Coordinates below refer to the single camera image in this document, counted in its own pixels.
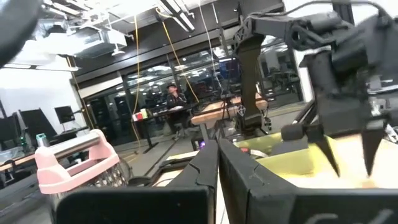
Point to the small black monitor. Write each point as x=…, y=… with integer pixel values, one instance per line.
x=64, y=114

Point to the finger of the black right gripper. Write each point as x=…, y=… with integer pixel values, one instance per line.
x=373, y=143
x=323, y=146

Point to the black standing desk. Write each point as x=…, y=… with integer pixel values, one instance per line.
x=149, y=137

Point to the black solid turner silver neck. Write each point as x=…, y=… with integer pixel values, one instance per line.
x=292, y=132

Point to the large black panel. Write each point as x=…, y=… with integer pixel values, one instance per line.
x=37, y=124

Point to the wooden workshop table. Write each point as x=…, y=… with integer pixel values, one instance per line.
x=211, y=116

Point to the grey ceiling air duct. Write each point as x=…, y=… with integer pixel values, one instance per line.
x=93, y=40

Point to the wooden desk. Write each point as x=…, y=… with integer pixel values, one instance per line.
x=18, y=160

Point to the pink steel box grater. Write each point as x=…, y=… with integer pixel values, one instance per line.
x=49, y=177

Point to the person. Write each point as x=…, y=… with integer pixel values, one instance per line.
x=175, y=99

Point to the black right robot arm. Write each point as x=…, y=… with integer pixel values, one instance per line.
x=248, y=77

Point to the yellow plastic bin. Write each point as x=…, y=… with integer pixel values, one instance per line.
x=280, y=165

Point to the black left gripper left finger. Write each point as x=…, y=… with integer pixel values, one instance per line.
x=140, y=205

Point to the white wall light strip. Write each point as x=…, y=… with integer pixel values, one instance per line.
x=40, y=67

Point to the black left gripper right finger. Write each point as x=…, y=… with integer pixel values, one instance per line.
x=311, y=205

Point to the black slotted turner red mark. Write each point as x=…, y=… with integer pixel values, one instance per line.
x=289, y=148

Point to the dark monitor desk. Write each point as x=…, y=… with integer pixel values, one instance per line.
x=73, y=133

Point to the long ceiling light fixture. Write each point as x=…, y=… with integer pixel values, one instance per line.
x=183, y=20

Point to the small red white box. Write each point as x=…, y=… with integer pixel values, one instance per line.
x=137, y=117

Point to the white teal bottle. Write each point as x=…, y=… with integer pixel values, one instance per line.
x=42, y=140

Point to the blue lit monitor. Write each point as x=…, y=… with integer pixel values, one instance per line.
x=228, y=70

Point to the green white container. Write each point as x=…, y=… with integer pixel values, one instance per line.
x=144, y=113

